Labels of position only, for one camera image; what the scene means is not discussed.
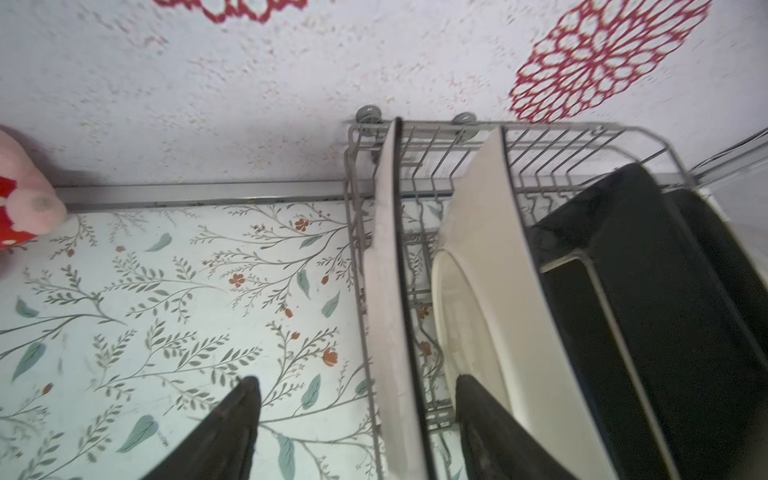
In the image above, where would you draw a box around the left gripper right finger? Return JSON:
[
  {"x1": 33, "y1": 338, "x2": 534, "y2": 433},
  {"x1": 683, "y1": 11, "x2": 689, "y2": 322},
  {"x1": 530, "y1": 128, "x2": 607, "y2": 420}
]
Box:
[{"x1": 456, "y1": 374, "x2": 574, "y2": 480}]

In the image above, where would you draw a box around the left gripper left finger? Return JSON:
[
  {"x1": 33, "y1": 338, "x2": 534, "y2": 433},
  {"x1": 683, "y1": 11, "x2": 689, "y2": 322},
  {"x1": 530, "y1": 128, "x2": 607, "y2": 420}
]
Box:
[{"x1": 145, "y1": 376, "x2": 261, "y2": 480}]

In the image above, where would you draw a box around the grey wire dish rack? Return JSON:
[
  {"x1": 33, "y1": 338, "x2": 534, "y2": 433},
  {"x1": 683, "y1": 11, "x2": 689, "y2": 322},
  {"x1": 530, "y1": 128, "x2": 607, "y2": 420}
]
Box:
[{"x1": 344, "y1": 105, "x2": 694, "y2": 479}]

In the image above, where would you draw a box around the pink pig plush toy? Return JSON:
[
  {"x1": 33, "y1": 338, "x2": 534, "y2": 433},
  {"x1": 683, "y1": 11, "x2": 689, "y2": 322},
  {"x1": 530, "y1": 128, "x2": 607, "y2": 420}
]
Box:
[{"x1": 1, "y1": 131, "x2": 67, "y2": 250}]

